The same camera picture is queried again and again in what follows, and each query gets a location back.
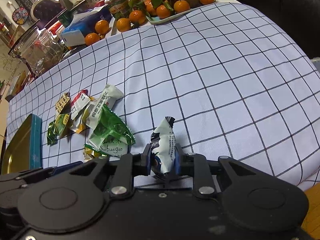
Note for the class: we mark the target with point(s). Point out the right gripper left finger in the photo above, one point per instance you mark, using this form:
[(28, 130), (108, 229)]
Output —
[(126, 169)]

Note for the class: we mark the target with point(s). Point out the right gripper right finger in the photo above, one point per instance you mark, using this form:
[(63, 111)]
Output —
[(195, 166)]

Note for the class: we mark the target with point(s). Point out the green white Suibianguo packet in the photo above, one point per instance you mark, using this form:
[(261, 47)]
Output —
[(111, 136)]

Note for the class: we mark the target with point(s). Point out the white blue snack packet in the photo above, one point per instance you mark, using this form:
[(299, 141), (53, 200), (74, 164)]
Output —
[(163, 144)]

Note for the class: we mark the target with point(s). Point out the yellow silver snack packet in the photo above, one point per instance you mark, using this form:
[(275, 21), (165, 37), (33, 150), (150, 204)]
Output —
[(79, 123)]

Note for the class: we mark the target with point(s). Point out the white sesame snack packet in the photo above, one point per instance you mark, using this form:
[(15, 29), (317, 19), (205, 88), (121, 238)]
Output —
[(108, 97)]

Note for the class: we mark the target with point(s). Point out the red white hawthorn packet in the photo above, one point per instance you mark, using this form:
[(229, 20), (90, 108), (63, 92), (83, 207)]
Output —
[(79, 103)]

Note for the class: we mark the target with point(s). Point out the green yellow pea packet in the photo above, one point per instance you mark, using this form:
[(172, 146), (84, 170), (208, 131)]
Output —
[(61, 124)]

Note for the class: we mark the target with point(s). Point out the small green candy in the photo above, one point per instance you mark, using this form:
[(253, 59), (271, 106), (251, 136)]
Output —
[(52, 134)]

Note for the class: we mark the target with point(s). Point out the brown patterned snack packet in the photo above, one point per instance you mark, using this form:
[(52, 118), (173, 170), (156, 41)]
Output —
[(63, 104)]

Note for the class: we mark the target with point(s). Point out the blue checked tablecloth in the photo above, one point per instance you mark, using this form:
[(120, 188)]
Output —
[(235, 83)]

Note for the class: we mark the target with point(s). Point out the gold teal tin tray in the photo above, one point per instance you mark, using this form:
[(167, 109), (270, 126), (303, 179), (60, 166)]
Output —
[(24, 150)]

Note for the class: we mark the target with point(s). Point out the loose mandarin front left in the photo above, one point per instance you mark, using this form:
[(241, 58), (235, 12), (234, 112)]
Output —
[(91, 38)]

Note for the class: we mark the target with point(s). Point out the loose mandarin by jar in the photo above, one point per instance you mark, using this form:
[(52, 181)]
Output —
[(123, 25)]

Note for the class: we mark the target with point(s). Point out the loose mandarin by tissue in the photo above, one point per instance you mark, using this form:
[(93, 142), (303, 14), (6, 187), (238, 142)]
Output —
[(102, 27)]

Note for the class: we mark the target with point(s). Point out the blue tissue pack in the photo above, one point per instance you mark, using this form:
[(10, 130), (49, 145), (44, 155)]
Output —
[(84, 24)]

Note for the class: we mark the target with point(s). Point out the glass storage jar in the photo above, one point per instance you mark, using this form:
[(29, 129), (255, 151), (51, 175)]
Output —
[(38, 49)]

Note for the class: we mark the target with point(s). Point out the light blue fruit plate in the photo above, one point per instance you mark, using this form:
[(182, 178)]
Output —
[(175, 16)]

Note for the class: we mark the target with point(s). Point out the loose mandarin near plate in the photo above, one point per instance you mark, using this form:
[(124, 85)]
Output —
[(137, 17)]

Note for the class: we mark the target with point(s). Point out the green label jar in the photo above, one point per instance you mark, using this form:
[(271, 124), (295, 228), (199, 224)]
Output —
[(118, 8)]

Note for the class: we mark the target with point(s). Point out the purple white armchair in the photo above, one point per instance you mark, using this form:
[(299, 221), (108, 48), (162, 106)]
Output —
[(43, 11)]

